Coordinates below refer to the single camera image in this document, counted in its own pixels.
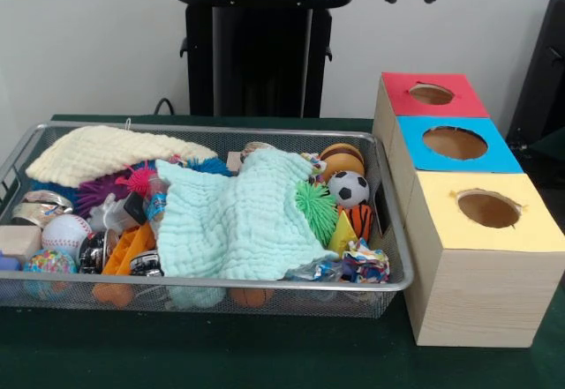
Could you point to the orange tiger striped toy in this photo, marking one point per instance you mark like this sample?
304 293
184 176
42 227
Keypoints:
359 221

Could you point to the wooden box with three holes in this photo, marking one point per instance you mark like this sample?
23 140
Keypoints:
477 274

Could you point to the clear mesh bin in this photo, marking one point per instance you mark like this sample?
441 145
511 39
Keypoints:
265 299

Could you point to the small soccer ball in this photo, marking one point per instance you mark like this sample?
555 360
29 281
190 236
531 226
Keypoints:
349 190

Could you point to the green spiky ball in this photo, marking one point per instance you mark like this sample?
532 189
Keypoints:
316 208

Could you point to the colourful crinkled packet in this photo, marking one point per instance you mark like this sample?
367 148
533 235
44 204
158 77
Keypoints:
366 264

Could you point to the mint green cloth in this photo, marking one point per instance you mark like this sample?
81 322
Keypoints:
238 221

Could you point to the cream yellow cloth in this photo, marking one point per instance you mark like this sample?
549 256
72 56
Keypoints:
106 153

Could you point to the orange plastic toy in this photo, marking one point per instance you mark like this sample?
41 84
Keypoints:
124 261

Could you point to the white baseball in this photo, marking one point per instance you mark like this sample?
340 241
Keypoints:
66 234

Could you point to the colourful speckled ball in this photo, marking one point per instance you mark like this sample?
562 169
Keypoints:
50 265

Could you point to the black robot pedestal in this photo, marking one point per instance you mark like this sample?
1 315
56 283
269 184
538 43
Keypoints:
256 63

